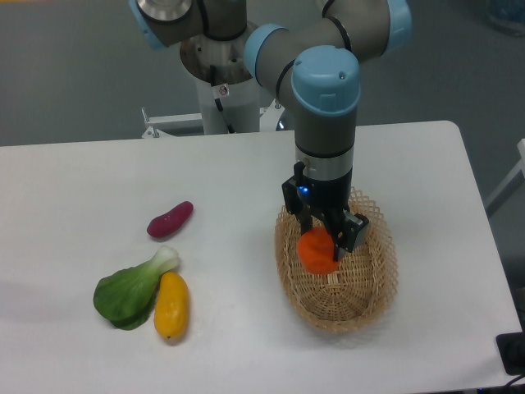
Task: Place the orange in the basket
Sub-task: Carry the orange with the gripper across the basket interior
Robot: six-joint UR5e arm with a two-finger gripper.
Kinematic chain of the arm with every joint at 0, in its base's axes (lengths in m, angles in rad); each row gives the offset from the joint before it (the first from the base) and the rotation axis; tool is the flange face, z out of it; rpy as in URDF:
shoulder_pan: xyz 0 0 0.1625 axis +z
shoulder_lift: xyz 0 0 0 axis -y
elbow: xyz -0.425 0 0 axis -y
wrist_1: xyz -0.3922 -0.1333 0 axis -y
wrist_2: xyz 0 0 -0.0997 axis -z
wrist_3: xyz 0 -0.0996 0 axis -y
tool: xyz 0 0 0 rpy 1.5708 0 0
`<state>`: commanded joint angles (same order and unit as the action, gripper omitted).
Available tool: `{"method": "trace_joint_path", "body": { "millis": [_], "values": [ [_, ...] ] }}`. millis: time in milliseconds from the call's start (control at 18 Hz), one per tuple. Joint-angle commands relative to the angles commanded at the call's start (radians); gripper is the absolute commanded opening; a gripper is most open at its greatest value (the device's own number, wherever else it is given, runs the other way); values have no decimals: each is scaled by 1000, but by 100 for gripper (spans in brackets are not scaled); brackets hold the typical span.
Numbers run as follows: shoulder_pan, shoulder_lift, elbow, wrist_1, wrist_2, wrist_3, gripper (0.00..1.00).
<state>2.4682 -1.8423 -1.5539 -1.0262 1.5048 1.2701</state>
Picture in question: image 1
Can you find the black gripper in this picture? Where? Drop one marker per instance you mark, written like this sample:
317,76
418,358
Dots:
328,201

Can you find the orange fruit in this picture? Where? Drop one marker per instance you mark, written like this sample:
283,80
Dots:
315,250

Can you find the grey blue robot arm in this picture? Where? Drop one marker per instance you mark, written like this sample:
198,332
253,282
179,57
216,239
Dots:
314,74

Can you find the woven wicker basket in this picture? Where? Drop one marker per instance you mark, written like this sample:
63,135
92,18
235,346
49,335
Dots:
355,295

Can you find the purple sweet potato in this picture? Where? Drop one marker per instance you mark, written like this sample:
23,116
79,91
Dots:
171,222

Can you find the yellow mango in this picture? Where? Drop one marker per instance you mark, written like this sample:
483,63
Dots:
171,314

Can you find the green bok choy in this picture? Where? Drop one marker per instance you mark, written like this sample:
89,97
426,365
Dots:
127,297

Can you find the black device at table edge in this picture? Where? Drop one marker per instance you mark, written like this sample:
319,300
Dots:
511,349

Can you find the white metal base frame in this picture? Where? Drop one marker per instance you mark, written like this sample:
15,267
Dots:
272,118

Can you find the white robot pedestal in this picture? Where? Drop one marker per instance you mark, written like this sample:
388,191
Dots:
228,95

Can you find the white frame at right edge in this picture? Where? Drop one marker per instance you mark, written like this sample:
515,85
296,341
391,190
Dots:
508,185

